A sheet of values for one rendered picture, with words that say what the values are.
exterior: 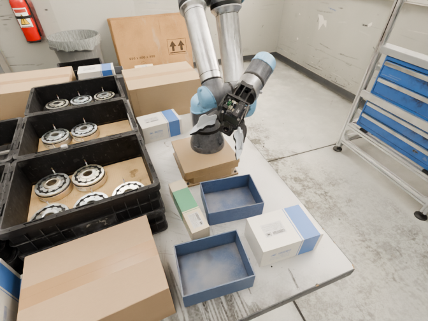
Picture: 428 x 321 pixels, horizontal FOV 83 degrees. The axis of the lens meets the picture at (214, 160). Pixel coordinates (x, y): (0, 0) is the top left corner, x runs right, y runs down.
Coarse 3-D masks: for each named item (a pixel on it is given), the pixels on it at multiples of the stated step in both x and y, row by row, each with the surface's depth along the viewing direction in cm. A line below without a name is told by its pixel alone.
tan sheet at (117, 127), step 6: (126, 120) 114; (102, 126) 110; (108, 126) 110; (114, 126) 110; (120, 126) 110; (126, 126) 110; (102, 132) 106; (108, 132) 106; (114, 132) 106; (120, 132) 106; (72, 138) 103; (42, 144) 100; (42, 150) 96
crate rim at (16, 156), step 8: (88, 104) 104; (96, 104) 105; (128, 104) 104; (48, 112) 100; (56, 112) 100; (128, 112) 99; (24, 120) 95; (24, 128) 91; (136, 128) 90; (104, 136) 86; (112, 136) 86; (16, 144) 83; (72, 144) 83; (80, 144) 83; (16, 152) 80; (40, 152) 80
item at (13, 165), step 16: (96, 144) 84; (144, 144) 83; (16, 160) 76; (128, 192) 67; (144, 192) 68; (0, 208) 62; (80, 208) 62; (96, 208) 64; (0, 224) 59; (32, 224) 59; (48, 224) 60
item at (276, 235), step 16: (288, 208) 80; (304, 208) 80; (256, 224) 75; (272, 224) 75; (288, 224) 75; (304, 224) 75; (256, 240) 72; (272, 240) 71; (288, 240) 71; (304, 240) 71; (256, 256) 75; (272, 256) 71; (288, 256) 75
